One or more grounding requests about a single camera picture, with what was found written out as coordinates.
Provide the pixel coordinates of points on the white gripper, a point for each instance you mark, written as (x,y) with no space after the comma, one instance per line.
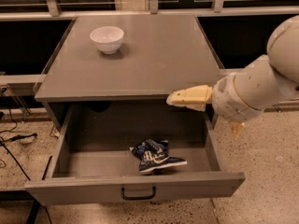
(226,101)

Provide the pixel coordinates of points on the blue chip bag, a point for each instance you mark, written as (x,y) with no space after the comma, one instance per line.
(153,155)

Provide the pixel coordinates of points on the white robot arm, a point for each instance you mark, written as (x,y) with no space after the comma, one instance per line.
(244,95)

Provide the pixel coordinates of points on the grey cabinet counter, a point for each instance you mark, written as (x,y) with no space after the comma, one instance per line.
(159,54)

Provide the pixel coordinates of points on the grey open top drawer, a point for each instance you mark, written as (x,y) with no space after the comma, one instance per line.
(93,162)

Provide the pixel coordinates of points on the white ceramic bowl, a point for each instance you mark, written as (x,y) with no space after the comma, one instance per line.
(107,39)

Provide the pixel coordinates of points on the metal window railing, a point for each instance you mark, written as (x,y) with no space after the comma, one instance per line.
(30,42)

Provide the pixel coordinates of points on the black drawer handle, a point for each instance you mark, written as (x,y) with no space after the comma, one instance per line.
(138,194)

